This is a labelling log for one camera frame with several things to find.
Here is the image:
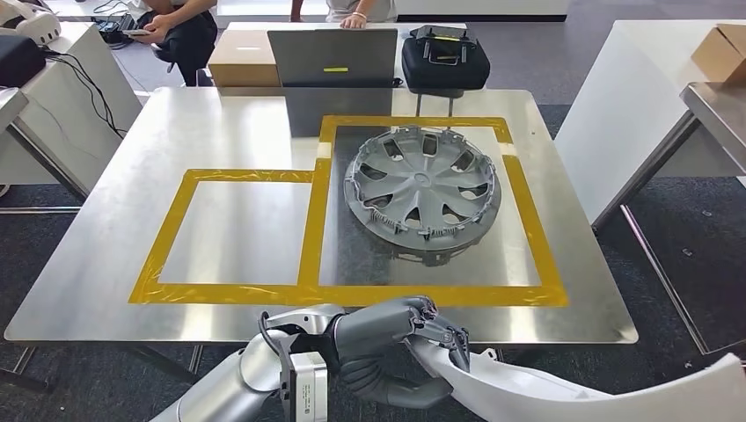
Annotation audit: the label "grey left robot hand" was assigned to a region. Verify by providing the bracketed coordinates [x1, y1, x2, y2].
[332, 295, 472, 411]

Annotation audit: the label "white curved plastic part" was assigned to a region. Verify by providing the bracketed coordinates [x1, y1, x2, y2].
[406, 337, 746, 422]

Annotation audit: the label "stainless steel workbench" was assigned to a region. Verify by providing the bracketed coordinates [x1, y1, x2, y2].
[0, 87, 640, 393]

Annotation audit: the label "grey wheel hubcap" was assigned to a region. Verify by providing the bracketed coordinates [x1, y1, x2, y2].
[341, 124, 503, 256]

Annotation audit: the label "large yellow tape square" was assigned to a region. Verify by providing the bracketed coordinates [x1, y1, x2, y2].
[296, 114, 571, 309]

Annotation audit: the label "small yellow tape square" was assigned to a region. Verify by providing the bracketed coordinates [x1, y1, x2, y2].
[127, 168, 319, 306]

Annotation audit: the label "black carry case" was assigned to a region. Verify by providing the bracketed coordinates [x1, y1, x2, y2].
[400, 25, 493, 99]

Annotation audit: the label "grey laptop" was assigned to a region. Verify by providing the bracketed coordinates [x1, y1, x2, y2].
[266, 27, 405, 89]

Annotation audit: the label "black remote controller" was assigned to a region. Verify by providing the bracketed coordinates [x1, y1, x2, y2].
[408, 24, 479, 66]

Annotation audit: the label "person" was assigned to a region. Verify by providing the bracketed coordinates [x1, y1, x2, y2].
[289, 0, 399, 31]
[124, 0, 218, 88]

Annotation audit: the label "white desk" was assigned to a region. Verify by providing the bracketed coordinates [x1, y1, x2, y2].
[216, 21, 468, 98]

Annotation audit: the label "white panel table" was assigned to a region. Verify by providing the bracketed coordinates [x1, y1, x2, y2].
[0, 22, 144, 200]
[552, 18, 746, 228]

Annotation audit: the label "black electronic device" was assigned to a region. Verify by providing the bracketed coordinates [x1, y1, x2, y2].
[92, 13, 139, 46]

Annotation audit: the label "stainless steel table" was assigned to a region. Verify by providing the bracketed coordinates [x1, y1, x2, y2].
[590, 81, 746, 357]
[0, 87, 91, 216]

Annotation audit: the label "black box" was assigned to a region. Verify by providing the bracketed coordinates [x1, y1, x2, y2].
[0, 33, 48, 89]

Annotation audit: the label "white VR headset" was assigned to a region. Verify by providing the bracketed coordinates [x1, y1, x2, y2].
[0, 0, 63, 47]

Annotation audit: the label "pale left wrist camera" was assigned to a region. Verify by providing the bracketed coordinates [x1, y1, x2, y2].
[278, 348, 330, 422]

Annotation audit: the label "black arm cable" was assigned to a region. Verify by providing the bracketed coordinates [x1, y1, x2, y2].
[257, 310, 288, 358]

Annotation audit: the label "black cables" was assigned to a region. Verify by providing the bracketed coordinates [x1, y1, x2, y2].
[42, 48, 128, 141]

